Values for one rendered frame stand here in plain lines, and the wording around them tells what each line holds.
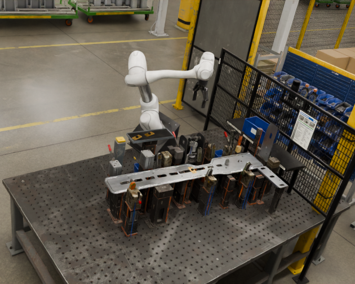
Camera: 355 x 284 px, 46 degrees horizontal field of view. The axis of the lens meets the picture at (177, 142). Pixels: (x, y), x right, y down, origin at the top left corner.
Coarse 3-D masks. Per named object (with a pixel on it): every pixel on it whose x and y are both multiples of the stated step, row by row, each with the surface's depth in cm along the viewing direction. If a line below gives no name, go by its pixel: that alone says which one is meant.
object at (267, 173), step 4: (260, 168) 349; (268, 168) 351; (260, 172) 346; (264, 172) 345; (268, 172) 346; (272, 172) 347; (268, 176) 340; (276, 176) 342; (272, 180) 336; (276, 180) 337; (280, 180) 338; (276, 184) 332; (284, 184) 334
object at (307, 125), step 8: (304, 112) 354; (296, 120) 363; (304, 120) 355; (312, 120) 348; (296, 128) 364; (304, 128) 356; (312, 128) 349; (296, 136) 365; (304, 136) 358; (312, 136) 350; (304, 144) 359
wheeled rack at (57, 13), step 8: (64, 0) 961; (16, 8) 872; (24, 8) 881; (32, 8) 890; (40, 8) 900; (48, 8) 911; (56, 8) 922; (64, 8) 946; (0, 16) 827; (8, 16) 836; (16, 16) 845; (24, 16) 854; (32, 16) 863; (40, 16) 872; (48, 16) 882; (56, 16) 892; (64, 16) 902; (72, 16) 912
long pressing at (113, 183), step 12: (228, 156) 357; (240, 156) 361; (252, 156) 365; (168, 168) 326; (180, 168) 329; (216, 168) 337; (228, 168) 340; (240, 168) 343; (252, 168) 348; (108, 180) 300; (120, 180) 302; (144, 180) 307; (156, 180) 309; (168, 180) 312; (180, 180) 315; (120, 192) 291
